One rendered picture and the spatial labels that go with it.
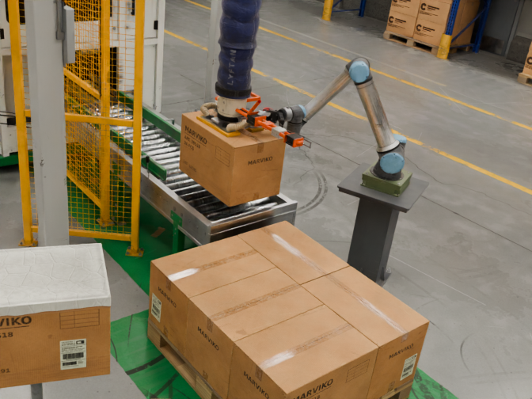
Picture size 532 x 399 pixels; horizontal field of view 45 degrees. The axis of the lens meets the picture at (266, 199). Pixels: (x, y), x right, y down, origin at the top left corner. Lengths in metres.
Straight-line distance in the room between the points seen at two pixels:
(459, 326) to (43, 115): 2.94
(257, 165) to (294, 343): 1.26
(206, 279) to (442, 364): 1.58
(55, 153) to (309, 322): 1.81
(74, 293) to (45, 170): 1.54
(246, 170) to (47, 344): 1.76
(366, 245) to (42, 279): 2.49
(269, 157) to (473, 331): 1.78
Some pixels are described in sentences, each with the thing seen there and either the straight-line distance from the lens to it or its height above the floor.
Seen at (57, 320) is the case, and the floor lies 0.93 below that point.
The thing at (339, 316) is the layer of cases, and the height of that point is 0.54.
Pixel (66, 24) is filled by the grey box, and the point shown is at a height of 1.69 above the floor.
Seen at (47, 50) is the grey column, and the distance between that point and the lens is 3.84.
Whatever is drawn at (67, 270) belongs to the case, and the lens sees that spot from 2.79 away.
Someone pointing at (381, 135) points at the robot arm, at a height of 1.17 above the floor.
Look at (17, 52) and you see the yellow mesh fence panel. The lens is 4.35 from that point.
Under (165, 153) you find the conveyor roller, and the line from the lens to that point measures 5.06.
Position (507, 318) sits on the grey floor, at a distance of 4.83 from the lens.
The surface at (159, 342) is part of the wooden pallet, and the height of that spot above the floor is 0.06.
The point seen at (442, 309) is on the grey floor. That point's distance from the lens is 4.70.
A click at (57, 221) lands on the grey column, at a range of 4.27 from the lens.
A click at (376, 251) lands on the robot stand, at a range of 4.56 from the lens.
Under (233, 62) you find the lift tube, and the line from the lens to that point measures 3.95.
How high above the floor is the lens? 2.59
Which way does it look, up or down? 27 degrees down
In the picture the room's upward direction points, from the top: 7 degrees clockwise
